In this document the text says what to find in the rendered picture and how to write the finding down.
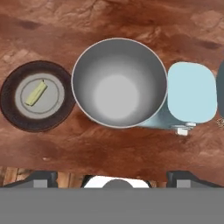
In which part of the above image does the dark grey object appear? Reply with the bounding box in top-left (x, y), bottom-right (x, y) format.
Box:
top-left (216, 60), bottom-right (224, 112)

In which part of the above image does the dark brown round plate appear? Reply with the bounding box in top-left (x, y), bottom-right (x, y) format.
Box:
top-left (0, 59), bottom-right (76, 133)

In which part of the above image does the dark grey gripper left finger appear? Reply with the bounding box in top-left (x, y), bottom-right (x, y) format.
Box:
top-left (2, 171), bottom-right (59, 189)

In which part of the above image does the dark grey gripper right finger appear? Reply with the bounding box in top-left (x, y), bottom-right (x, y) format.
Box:
top-left (165, 171), bottom-right (223, 189)

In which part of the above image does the grey metal mixer bowl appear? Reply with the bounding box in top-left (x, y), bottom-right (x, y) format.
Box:
top-left (71, 38), bottom-right (169, 130)

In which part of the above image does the white round object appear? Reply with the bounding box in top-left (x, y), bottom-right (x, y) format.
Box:
top-left (83, 175), bottom-right (151, 189)

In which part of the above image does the pale yellow butter stick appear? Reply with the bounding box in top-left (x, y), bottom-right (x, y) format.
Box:
top-left (24, 80), bottom-right (48, 107)

